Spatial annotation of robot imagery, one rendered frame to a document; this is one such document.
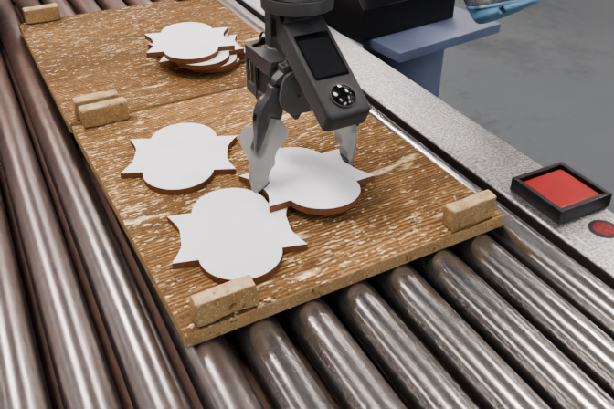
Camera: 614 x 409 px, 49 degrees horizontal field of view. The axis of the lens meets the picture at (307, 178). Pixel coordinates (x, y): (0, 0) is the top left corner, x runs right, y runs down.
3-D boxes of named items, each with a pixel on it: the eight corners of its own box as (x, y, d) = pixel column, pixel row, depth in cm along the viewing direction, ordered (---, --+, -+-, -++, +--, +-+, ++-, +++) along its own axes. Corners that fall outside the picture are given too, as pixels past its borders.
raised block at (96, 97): (119, 105, 90) (115, 87, 88) (122, 110, 89) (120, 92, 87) (73, 115, 88) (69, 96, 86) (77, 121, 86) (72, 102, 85)
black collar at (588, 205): (558, 173, 80) (561, 161, 79) (608, 205, 74) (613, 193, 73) (509, 189, 77) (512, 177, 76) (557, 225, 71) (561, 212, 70)
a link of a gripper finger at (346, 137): (346, 134, 80) (316, 78, 74) (374, 155, 76) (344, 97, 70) (326, 150, 80) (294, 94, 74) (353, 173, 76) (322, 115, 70)
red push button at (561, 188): (558, 178, 79) (561, 168, 78) (598, 204, 74) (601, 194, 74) (519, 191, 77) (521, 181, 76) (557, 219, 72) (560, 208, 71)
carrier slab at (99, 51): (208, 1, 131) (207, -7, 130) (308, 79, 101) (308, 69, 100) (19, 32, 117) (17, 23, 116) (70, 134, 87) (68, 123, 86)
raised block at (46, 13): (59, 17, 119) (57, 2, 117) (62, 20, 117) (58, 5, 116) (25, 23, 116) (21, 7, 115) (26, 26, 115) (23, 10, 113)
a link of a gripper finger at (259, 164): (238, 173, 75) (270, 99, 73) (262, 199, 71) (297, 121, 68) (215, 169, 73) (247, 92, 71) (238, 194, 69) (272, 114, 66)
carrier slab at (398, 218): (312, 80, 100) (312, 70, 99) (502, 226, 70) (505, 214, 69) (74, 137, 86) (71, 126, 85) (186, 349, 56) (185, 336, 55)
